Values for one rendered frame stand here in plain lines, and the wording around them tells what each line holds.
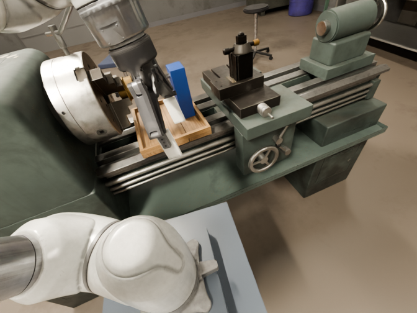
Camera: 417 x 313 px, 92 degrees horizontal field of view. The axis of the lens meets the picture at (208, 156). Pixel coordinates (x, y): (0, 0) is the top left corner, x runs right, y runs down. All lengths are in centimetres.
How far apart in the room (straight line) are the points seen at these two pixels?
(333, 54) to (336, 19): 14
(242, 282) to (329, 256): 97
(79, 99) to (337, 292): 153
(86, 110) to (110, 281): 52
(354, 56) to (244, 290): 118
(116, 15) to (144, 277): 40
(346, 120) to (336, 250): 80
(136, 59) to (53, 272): 40
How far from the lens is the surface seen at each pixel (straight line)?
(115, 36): 37
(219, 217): 75
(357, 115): 136
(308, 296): 147
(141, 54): 38
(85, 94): 76
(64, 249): 49
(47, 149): 74
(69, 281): 52
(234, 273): 68
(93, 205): 90
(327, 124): 125
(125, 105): 88
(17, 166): 78
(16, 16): 45
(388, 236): 177
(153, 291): 43
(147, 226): 41
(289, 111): 87
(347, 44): 128
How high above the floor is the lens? 141
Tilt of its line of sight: 45 degrees down
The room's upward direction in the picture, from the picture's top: 12 degrees counter-clockwise
